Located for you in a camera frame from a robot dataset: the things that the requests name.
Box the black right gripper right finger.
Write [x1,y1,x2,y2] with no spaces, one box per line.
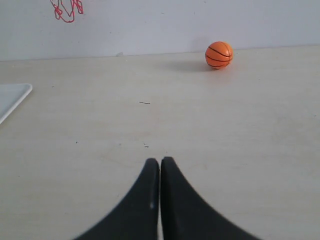
[160,156,258,240]

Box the red mini basketball hoop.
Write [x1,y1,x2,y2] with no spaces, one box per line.
[50,0,84,23]

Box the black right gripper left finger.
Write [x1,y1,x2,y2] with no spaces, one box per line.
[77,158,160,240]

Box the white plastic tray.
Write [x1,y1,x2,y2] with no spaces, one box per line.
[0,83,33,124]

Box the small orange basketball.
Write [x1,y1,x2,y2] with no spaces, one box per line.
[205,41,234,70]

